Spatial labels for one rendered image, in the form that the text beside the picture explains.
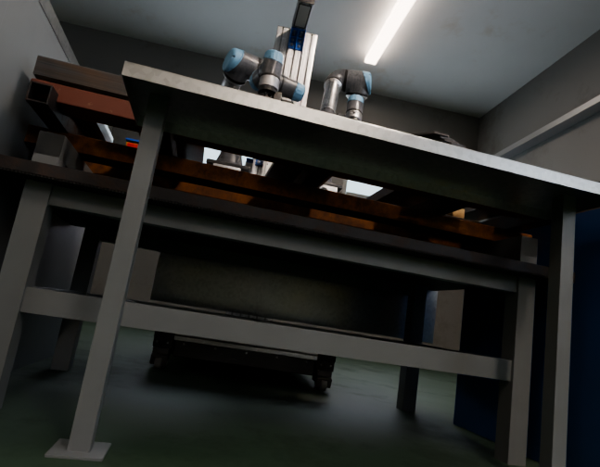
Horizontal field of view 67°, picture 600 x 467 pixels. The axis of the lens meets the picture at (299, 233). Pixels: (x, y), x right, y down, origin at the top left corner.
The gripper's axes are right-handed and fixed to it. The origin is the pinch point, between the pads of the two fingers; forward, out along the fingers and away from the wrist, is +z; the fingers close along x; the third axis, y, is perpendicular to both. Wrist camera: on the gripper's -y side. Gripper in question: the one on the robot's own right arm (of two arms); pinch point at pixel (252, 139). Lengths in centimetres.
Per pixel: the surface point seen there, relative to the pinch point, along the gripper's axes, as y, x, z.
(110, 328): -25, -58, 68
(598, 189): 80, -69, 19
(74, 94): -49, -37, 14
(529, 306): 89, -37, 46
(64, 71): -53, -37, 8
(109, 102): -41, -37, 14
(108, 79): -42, -37, 7
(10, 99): -63, -37, 19
